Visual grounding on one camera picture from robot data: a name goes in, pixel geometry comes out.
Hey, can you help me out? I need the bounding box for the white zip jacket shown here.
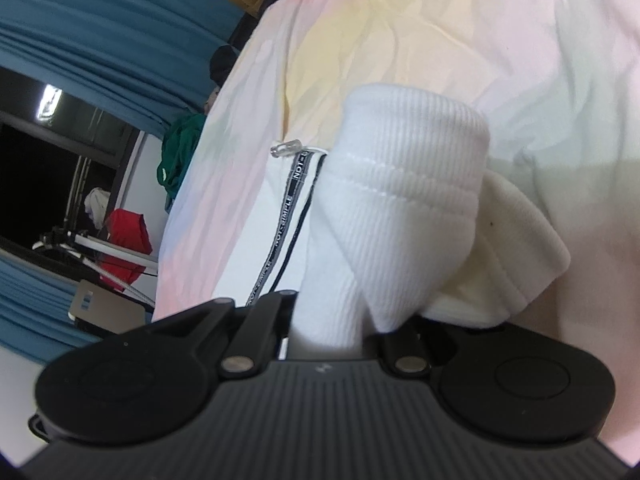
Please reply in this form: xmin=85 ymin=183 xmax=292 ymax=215
xmin=215 ymin=84 xmax=570 ymax=359

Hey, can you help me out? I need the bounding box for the beige folding board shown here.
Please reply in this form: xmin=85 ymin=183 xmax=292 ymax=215
xmin=67 ymin=280 xmax=146 ymax=334

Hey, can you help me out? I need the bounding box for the left blue curtain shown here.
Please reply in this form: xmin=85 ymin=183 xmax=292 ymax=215
xmin=0 ymin=252 xmax=98 ymax=364

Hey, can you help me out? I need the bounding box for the blue curtain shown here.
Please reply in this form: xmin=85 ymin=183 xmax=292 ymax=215
xmin=1 ymin=0 xmax=242 ymax=136
xmin=0 ymin=252 xmax=98 ymax=364

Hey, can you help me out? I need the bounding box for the metal drying rack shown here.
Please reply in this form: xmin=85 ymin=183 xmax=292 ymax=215
xmin=32 ymin=155 xmax=157 ymax=312

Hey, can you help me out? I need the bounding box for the red cloth on rack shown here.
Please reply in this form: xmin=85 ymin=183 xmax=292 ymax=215
xmin=99 ymin=209 xmax=153 ymax=285

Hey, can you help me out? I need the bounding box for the green sweatshirt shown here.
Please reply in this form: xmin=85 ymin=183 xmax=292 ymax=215
xmin=156 ymin=113 xmax=206 ymax=203

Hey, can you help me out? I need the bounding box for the pastel bed sheet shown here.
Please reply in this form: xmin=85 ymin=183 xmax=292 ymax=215
xmin=155 ymin=0 xmax=639 ymax=462

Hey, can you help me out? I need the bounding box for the right blue curtain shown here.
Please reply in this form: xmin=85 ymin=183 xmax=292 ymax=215
xmin=1 ymin=0 xmax=242 ymax=136

